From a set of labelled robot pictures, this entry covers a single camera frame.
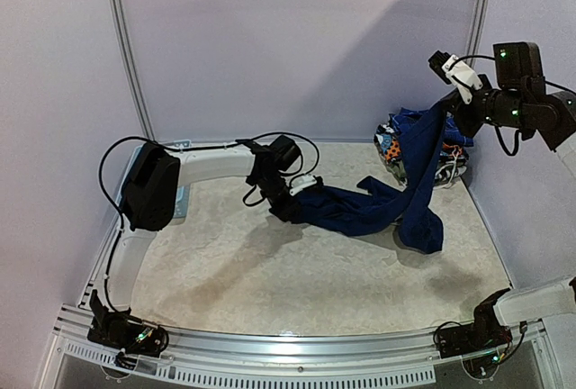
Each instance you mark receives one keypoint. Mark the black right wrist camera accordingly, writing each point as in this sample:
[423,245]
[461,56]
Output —
[515,60]

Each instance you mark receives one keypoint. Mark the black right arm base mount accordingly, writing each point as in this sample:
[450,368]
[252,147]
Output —
[455,339]

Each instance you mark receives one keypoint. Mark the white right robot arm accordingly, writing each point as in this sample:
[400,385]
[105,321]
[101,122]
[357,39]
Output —
[526,126]

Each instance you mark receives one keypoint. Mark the left aluminium corner post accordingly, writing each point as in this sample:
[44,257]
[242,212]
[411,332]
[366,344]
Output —
[120,24]

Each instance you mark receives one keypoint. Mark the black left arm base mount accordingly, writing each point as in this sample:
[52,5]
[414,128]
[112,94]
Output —
[124,332]

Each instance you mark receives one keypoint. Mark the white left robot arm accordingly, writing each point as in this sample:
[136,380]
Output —
[147,198]

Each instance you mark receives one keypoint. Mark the aluminium corner post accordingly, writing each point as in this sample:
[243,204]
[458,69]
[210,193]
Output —
[120,24]
[479,11]

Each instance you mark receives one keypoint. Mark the black white printed folded garment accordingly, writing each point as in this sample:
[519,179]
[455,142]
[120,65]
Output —
[446,173]

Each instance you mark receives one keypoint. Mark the aluminium front frame rail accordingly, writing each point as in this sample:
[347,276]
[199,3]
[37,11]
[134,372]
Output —
[200,359]

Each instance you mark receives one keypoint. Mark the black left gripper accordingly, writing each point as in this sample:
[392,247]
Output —
[284,210]

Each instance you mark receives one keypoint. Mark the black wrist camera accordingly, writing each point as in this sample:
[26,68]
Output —
[285,152]
[515,60]

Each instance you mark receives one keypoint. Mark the colourful patterned folded shorts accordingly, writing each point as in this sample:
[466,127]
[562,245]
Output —
[387,143]

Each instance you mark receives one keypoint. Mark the navy cartoon print t-shirt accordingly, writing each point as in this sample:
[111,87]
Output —
[378,205]

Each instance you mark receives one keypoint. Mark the light blue perforated plastic basket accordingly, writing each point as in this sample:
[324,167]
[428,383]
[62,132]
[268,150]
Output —
[182,193]

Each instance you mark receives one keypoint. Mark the blue plaid flannel shirt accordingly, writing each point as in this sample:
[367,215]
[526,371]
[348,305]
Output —
[406,118]

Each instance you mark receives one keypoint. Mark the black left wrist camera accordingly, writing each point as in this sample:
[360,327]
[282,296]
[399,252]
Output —
[285,152]

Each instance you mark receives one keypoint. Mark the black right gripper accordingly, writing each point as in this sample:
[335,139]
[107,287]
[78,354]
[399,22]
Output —
[462,107]

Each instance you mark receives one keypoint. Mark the right aluminium corner post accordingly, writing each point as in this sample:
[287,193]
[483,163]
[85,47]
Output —
[479,11]

